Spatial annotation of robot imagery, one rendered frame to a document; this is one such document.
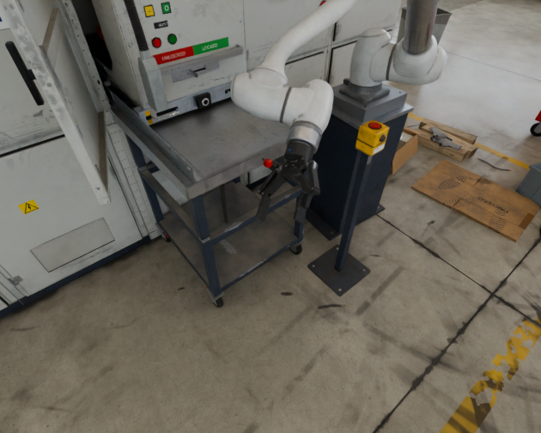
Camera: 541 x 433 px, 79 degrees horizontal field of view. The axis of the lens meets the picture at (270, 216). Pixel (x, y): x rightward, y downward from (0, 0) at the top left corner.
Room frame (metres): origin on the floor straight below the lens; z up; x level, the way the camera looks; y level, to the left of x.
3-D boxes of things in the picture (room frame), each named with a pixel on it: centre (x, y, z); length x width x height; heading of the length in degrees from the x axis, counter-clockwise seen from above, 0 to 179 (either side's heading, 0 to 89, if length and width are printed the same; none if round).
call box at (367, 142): (1.08, -0.39, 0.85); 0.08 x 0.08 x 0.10; 39
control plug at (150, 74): (1.13, 0.41, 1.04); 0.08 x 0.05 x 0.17; 39
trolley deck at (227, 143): (1.26, 0.24, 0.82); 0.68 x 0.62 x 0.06; 39
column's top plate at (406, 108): (1.57, -0.47, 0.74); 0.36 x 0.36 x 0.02; 34
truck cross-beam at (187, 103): (1.32, 0.30, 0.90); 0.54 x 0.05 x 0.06; 129
